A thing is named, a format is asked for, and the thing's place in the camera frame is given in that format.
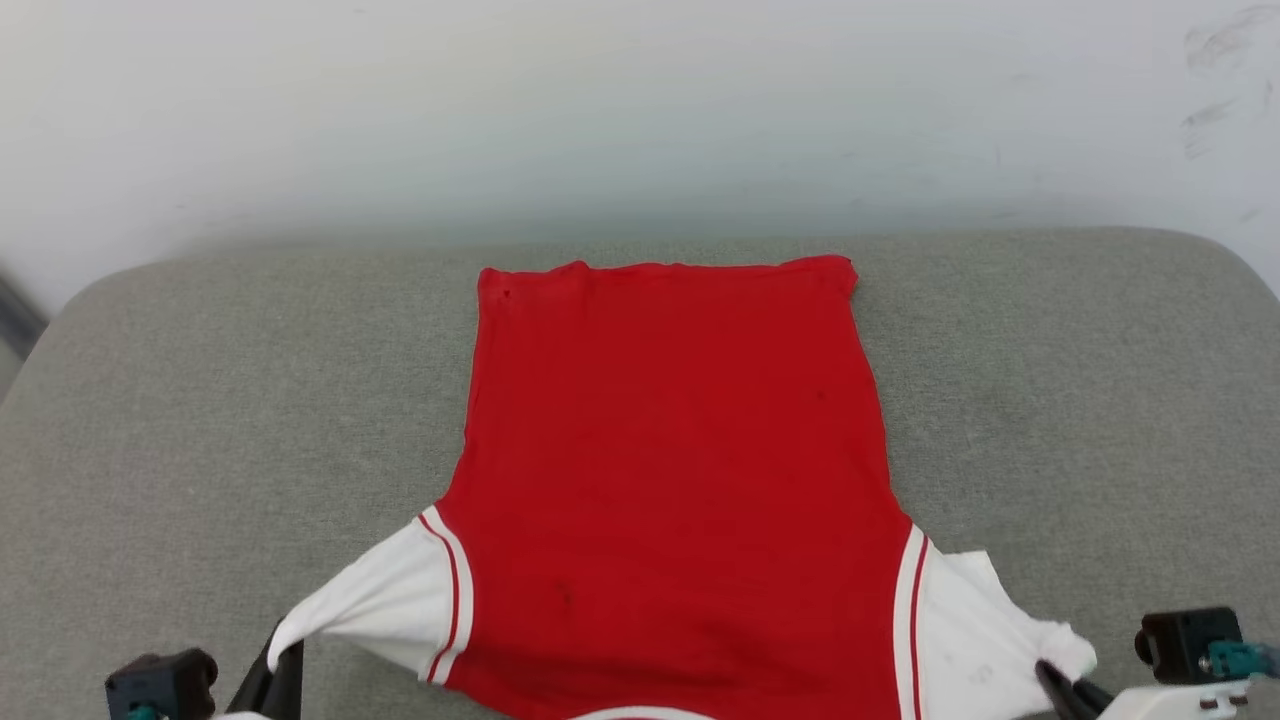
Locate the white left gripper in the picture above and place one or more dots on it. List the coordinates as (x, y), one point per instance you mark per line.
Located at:
(238, 716)

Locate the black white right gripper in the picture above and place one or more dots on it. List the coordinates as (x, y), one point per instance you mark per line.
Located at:
(1170, 703)

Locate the red and white shirt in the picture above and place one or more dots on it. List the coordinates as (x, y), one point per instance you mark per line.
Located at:
(680, 450)

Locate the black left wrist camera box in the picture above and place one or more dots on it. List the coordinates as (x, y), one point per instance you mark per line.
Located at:
(165, 680)

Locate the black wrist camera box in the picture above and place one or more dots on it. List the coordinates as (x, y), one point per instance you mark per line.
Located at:
(1180, 645)
(165, 680)

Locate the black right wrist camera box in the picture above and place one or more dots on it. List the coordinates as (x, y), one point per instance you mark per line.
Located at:
(1180, 645)

